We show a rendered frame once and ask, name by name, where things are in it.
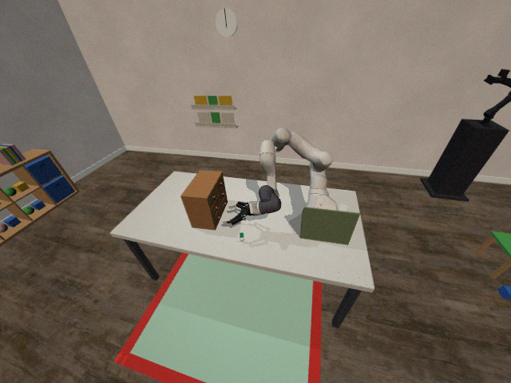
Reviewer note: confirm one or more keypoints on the brown wooden drawer front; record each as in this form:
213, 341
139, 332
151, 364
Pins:
223, 204
212, 197
215, 207
217, 217
221, 194
219, 183

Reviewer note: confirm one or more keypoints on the brown wooden chest of drawers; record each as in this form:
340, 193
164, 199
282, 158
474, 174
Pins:
195, 199

